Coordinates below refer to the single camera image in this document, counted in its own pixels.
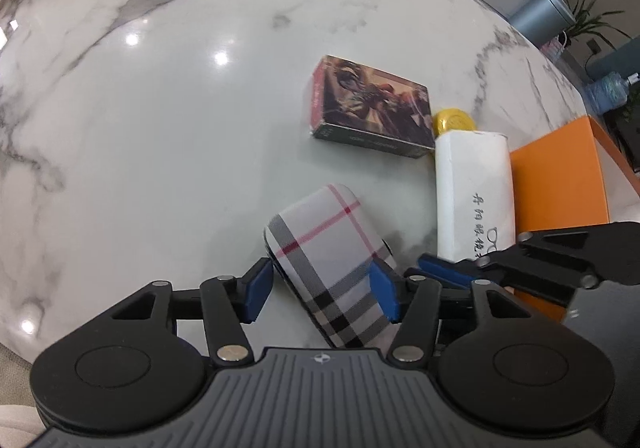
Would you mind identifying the yellow tape measure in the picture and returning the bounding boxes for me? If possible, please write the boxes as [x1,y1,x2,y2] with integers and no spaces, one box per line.
[432,108,476,138]

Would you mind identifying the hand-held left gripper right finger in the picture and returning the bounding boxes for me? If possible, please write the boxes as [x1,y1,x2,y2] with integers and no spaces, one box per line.
[369,261,535,368]

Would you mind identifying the orange cardboard box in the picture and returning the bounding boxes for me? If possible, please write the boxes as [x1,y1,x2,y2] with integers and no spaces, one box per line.
[509,115,640,324]

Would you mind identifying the blue water jug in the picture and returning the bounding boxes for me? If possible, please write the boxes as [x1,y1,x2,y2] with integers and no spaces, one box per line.
[585,72,640,116]

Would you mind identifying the blue-grey pedal bin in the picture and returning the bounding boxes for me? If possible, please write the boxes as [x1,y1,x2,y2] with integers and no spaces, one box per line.
[507,0,576,46]

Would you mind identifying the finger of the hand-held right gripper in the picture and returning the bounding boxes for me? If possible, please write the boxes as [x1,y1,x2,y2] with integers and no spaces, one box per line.
[515,221,640,263]
[419,251,602,310]

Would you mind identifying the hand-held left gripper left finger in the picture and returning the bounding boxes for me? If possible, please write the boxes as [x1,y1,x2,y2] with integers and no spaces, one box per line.
[106,257,275,368]

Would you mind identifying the picture-printed card box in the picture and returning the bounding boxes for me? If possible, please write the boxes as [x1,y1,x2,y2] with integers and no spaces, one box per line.
[306,55,435,160]

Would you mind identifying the plaid zip case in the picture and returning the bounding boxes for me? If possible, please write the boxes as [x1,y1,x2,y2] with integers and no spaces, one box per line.
[265,183,401,349]

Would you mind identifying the tall-leaf floor plant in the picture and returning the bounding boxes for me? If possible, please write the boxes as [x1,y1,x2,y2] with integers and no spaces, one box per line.
[562,0,632,48]

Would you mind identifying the white glasses case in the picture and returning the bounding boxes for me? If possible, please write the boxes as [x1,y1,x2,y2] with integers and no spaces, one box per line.
[434,129,517,265]

